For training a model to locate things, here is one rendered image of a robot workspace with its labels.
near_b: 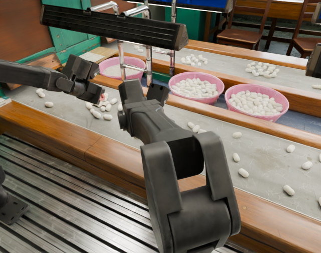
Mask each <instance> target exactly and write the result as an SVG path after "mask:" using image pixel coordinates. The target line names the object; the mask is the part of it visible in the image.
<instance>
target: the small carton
mask: <svg viewBox="0 0 321 253"><path fill-rule="evenodd" d="M10 102H12V101H11V99H10V97H7V96H3V97H1V98H0V107H2V106H4V105H6V104H8V103H10Z"/></svg>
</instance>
